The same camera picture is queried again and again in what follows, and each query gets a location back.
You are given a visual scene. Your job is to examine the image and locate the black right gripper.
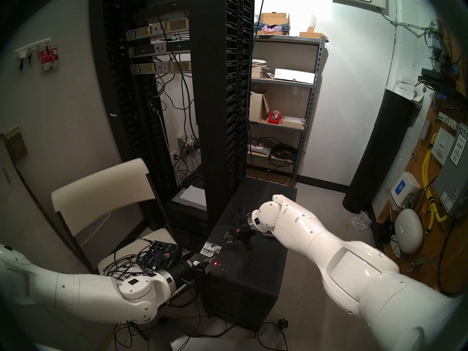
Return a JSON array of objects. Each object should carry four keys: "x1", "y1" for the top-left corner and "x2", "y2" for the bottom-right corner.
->
[{"x1": 214, "y1": 218, "x2": 258, "y2": 248}]

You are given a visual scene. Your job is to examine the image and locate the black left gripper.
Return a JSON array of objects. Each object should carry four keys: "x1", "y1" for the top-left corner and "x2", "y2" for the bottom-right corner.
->
[{"x1": 169, "y1": 262, "x2": 210, "y2": 286}]

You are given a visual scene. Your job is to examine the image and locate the black workstation tower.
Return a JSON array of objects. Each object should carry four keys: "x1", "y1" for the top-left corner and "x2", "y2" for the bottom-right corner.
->
[{"x1": 193, "y1": 176, "x2": 298, "y2": 332}]

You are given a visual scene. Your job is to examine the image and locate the black circuit board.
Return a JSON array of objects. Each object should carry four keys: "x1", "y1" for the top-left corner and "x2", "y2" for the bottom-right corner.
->
[{"x1": 137, "y1": 240, "x2": 182, "y2": 272}]

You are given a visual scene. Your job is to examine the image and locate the white flat rack device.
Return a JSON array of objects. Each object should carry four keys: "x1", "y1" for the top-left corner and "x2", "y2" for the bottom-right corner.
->
[{"x1": 172, "y1": 185, "x2": 207, "y2": 211}]

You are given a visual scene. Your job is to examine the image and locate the cream folding chair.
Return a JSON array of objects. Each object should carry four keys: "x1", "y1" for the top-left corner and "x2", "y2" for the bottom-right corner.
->
[{"x1": 51, "y1": 158, "x2": 194, "y2": 281}]

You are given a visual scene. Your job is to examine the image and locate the open cardboard box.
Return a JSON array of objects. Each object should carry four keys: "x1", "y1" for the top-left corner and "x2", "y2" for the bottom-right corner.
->
[{"x1": 250, "y1": 92, "x2": 270, "y2": 123}]

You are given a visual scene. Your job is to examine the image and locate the black server rack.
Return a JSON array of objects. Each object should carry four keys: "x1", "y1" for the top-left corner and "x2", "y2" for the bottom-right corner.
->
[{"x1": 90, "y1": 0, "x2": 256, "y2": 241}]

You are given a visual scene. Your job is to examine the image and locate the grey metal shelf unit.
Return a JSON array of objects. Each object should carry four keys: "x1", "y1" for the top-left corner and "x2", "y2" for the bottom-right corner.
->
[{"x1": 246, "y1": 34, "x2": 329, "y2": 186}]

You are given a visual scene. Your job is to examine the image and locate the tall black cylinder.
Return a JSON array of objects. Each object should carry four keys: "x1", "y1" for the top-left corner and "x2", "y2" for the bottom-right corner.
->
[{"x1": 343, "y1": 89, "x2": 415, "y2": 214}]

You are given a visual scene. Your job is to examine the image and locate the white flat box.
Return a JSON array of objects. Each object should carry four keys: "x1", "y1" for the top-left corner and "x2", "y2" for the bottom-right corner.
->
[{"x1": 274, "y1": 68, "x2": 316, "y2": 84}]

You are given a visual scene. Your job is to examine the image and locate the white oval router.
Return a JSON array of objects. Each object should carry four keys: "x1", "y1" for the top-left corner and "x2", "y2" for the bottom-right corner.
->
[{"x1": 395, "y1": 209, "x2": 423, "y2": 254}]

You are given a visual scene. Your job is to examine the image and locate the white box blue label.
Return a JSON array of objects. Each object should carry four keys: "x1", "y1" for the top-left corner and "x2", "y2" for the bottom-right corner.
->
[{"x1": 390, "y1": 172, "x2": 421, "y2": 209}]

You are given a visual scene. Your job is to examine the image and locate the gold-fronted rack server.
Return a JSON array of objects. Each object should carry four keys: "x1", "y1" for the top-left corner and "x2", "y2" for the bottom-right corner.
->
[
  {"x1": 132, "y1": 61, "x2": 192, "y2": 75},
  {"x1": 126, "y1": 19, "x2": 190, "y2": 42}
]

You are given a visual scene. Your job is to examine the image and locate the dark Dell rack server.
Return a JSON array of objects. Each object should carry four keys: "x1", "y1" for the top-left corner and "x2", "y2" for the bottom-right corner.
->
[{"x1": 129, "y1": 40, "x2": 190, "y2": 58}]

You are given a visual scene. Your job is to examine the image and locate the large cardboard box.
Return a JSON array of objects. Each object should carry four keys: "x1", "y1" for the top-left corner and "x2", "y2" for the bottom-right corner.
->
[{"x1": 260, "y1": 12, "x2": 289, "y2": 35}]

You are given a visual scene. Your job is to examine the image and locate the small white box stack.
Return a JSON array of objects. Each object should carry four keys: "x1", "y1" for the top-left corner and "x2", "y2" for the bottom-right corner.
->
[{"x1": 395, "y1": 80, "x2": 424, "y2": 106}]

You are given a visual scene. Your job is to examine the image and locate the white paper notice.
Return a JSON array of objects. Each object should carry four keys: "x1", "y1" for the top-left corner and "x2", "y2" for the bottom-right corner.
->
[{"x1": 431, "y1": 127, "x2": 454, "y2": 166}]

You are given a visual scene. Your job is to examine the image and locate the white patch block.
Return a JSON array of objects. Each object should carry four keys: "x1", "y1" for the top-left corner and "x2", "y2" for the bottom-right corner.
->
[{"x1": 437, "y1": 112, "x2": 457, "y2": 129}]

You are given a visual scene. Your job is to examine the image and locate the red key tag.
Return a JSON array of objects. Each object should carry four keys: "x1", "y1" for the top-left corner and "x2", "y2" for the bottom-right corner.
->
[{"x1": 40, "y1": 48, "x2": 59, "y2": 71}]

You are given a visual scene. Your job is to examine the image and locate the white key hook rack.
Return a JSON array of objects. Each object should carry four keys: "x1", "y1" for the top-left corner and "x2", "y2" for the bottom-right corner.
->
[{"x1": 15, "y1": 38, "x2": 52, "y2": 71}]

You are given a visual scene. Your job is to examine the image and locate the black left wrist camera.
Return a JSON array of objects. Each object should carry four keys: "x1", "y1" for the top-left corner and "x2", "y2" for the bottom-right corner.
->
[{"x1": 161, "y1": 252, "x2": 181, "y2": 270}]

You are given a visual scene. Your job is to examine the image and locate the tangled black cables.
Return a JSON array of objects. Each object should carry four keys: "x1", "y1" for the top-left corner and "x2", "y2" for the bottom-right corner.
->
[{"x1": 102, "y1": 237, "x2": 172, "y2": 281}]

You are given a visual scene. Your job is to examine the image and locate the black power plug cable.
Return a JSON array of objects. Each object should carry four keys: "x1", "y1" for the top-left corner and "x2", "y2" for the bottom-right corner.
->
[{"x1": 256, "y1": 317, "x2": 290, "y2": 351}]

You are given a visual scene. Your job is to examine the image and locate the black cable coil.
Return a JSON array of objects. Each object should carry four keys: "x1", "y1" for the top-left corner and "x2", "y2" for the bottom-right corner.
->
[{"x1": 256, "y1": 136, "x2": 299, "y2": 168}]

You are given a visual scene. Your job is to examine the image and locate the wall outlet box with plugs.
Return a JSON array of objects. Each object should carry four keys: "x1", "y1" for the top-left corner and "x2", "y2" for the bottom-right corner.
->
[{"x1": 177, "y1": 135, "x2": 200, "y2": 157}]

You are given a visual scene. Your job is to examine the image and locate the white folding bracket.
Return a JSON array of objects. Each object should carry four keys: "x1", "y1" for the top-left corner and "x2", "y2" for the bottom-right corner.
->
[{"x1": 348, "y1": 211, "x2": 372, "y2": 231}]

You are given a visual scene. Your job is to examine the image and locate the black rack cable bundle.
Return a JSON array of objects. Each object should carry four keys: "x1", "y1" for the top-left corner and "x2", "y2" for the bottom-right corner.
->
[{"x1": 152, "y1": 74, "x2": 201, "y2": 182}]

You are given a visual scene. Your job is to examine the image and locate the yellow cable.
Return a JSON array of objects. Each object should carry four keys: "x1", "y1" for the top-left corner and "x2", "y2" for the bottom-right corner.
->
[{"x1": 422, "y1": 133, "x2": 449, "y2": 234}]

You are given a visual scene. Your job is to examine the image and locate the beige wall plate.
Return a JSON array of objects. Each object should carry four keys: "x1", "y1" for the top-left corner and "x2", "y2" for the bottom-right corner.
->
[{"x1": 3, "y1": 125, "x2": 28, "y2": 161}]

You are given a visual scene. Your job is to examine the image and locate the grey telecom wall box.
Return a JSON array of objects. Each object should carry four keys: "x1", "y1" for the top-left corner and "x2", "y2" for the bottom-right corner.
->
[{"x1": 433, "y1": 133, "x2": 468, "y2": 218}]

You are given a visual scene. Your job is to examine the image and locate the black wall router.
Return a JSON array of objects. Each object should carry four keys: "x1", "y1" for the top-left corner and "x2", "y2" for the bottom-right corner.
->
[{"x1": 419, "y1": 68, "x2": 457, "y2": 95}]

